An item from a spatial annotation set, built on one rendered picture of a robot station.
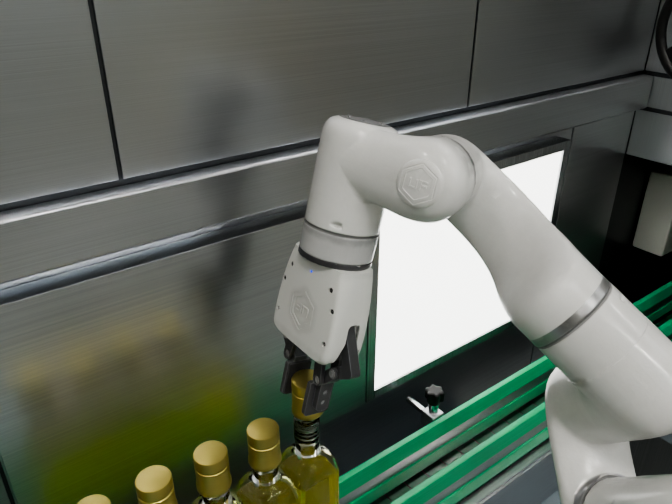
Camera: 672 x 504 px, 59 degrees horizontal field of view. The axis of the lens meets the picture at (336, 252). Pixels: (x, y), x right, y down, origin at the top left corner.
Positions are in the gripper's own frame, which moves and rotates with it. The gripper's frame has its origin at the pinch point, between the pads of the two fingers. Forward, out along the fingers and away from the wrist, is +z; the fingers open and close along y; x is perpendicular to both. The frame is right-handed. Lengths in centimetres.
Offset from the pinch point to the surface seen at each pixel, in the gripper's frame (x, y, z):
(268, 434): -5.1, 1.7, 3.7
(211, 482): -11.0, 1.8, 7.7
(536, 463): 46, 6, 20
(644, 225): 98, -13, -13
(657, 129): 81, -10, -33
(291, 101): 1.6, -14.7, -27.9
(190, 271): -9.4, -11.8, -9.0
